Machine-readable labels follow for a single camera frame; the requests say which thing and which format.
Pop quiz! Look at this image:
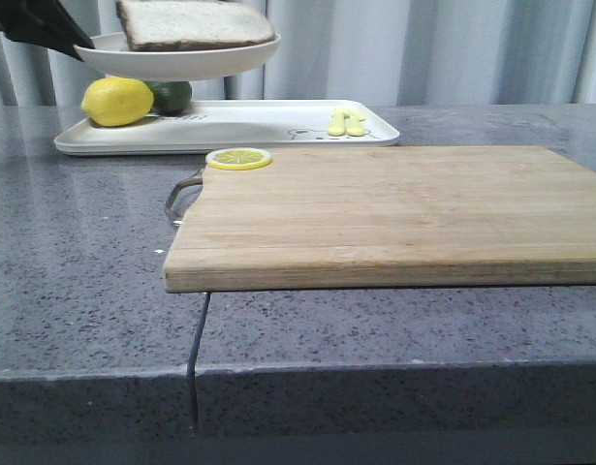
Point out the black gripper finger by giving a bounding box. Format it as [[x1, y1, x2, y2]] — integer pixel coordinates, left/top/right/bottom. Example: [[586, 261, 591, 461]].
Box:
[[0, 0, 94, 61]]

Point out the white round plate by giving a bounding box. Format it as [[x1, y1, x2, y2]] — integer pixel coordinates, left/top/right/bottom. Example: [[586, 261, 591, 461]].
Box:
[[74, 33, 281, 81]]

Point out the bread slice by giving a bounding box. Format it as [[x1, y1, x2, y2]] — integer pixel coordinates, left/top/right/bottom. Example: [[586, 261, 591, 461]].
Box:
[[116, 1, 275, 52]]

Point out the white rectangular tray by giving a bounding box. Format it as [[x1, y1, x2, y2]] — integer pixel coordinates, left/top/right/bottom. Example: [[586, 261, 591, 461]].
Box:
[[54, 100, 399, 156]]

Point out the front yellow lemon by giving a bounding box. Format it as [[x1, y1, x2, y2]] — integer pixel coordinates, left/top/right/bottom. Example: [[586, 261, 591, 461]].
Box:
[[80, 77, 154, 127]]

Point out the green lime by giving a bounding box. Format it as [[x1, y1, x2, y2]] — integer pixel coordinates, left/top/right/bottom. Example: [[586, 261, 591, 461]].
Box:
[[145, 81, 192, 116]]

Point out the yellow lemon slice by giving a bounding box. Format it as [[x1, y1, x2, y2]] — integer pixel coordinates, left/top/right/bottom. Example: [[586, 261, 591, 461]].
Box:
[[205, 147, 272, 171]]

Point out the grey curtain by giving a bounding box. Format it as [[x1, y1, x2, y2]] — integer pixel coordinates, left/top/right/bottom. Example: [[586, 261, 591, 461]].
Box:
[[0, 0, 596, 109]]

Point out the wooden cutting board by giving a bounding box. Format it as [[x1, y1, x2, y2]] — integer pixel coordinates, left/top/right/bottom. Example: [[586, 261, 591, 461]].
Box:
[[163, 145, 596, 293]]

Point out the metal cutting board handle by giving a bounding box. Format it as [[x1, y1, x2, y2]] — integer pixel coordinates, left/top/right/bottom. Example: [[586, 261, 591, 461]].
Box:
[[164, 169, 204, 226]]

